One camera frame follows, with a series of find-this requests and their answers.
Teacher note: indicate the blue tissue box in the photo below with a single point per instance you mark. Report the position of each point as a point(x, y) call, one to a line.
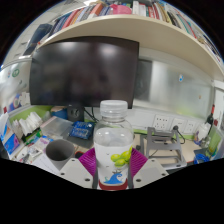
point(11, 143)

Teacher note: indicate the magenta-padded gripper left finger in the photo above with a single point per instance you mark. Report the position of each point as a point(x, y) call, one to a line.
point(87, 165)

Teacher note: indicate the black computer monitor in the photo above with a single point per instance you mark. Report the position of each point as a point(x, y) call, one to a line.
point(83, 73)

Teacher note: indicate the blue circuit board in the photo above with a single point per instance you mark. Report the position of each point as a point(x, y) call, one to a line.
point(81, 130)

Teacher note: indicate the white tissue stack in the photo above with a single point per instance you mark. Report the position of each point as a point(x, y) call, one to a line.
point(31, 121)

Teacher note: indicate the dark wine bottle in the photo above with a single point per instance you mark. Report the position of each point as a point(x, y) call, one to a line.
point(210, 118)

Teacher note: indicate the white wall outlet panel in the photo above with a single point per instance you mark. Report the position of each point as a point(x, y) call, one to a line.
point(162, 122)

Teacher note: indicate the clear plastic drink bottle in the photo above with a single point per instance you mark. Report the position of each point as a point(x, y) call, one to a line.
point(113, 140)

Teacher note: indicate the printed white paper sheet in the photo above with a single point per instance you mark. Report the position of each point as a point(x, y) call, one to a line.
point(43, 161)

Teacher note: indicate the clear plastic box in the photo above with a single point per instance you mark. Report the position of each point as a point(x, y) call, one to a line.
point(55, 126)

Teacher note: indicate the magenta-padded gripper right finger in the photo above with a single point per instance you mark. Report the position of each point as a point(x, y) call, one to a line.
point(138, 163)

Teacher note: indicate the grey cup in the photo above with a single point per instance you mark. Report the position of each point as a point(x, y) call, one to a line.
point(60, 156)

